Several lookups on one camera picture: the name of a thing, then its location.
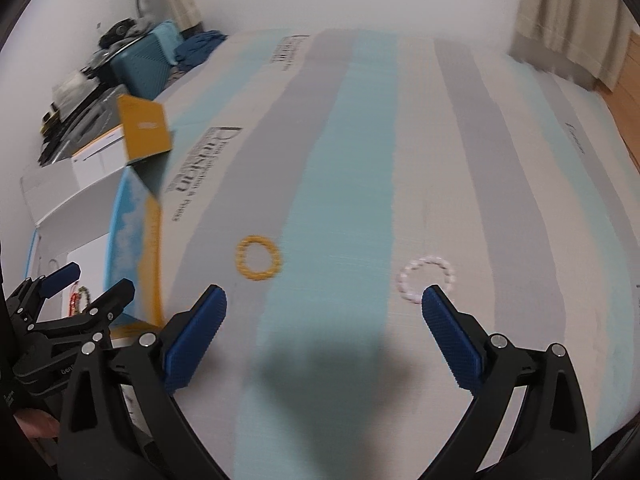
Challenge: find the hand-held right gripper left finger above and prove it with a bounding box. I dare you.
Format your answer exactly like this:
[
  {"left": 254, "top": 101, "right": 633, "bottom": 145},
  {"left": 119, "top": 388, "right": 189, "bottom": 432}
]
[{"left": 57, "top": 284, "right": 236, "bottom": 480}]

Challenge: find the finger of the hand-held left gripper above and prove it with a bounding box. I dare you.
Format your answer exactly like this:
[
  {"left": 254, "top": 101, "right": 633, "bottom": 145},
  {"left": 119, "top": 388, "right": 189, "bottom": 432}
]
[
  {"left": 27, "top": 279, "right": 137, "bottom": 346},
  {"left": 5, "top": 262, "right": 82, "bottom": 333}
]

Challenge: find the teal suitcase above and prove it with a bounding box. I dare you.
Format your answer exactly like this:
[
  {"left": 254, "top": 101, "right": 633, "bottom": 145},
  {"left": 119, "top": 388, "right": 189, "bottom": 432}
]
[{"left": 106, "top": 21, "right": 185, "bottom": 102}]

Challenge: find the dark blue cloth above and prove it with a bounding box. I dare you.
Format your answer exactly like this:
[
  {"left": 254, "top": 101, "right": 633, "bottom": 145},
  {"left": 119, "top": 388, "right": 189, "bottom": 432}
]
[{"left": 174, "top": 30, "right": 229, "bottom": 70}]

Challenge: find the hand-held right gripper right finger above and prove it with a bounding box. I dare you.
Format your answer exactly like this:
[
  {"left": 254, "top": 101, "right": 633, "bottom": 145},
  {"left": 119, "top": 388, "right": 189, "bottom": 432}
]
[{"left": 421, "top": 284, "right": 595, "bottom": 480}]

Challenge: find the silver suitcase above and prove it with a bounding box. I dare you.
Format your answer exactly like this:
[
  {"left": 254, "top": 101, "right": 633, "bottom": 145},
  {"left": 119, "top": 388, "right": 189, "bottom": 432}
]
[{"left": 37, "top": 85, "right": 128, "bottom": 166}]

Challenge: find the white bead bracelet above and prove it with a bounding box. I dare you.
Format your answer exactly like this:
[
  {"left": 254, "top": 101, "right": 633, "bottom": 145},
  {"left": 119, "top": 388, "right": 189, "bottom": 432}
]
[{"left": 398, "top": 255, "right": 457, "bottom": 304}]

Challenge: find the blue and yellow cardboard box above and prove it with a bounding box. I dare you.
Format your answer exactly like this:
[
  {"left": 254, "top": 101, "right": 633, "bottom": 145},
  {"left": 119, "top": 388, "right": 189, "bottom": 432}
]
[{"left": 20, "top": 95, "right": 174, "bottom": 343}]

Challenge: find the white tissue pack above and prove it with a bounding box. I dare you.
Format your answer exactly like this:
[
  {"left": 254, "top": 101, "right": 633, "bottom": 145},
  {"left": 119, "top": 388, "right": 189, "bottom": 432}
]
[{"left": 52, "top": 71, "right": 96, "bottom": 108}]

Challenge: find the person's left hand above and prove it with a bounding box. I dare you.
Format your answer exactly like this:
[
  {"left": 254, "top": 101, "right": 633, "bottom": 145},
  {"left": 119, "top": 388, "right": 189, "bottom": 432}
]
[{"left": 12, "top": 407, "right": 62, "bottom": 456}]

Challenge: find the black gadget pile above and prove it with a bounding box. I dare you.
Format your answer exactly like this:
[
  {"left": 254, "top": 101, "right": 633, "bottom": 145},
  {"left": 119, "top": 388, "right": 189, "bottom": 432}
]
[{"left": 99, "top": 19, "right": 140, "bottom": 50}]

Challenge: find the yellow bead bracelet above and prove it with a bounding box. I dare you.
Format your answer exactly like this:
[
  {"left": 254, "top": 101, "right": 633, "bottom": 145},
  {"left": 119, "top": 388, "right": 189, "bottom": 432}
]
[{"left": 234, "top": 234, "right": 284, "bottom": 281}]

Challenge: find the wooden headboard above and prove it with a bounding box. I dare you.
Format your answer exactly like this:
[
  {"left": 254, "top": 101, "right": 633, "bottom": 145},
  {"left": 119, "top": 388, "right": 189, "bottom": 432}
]
[{"left": 595, "top": 30, "right": 640, "bottom": 173}]

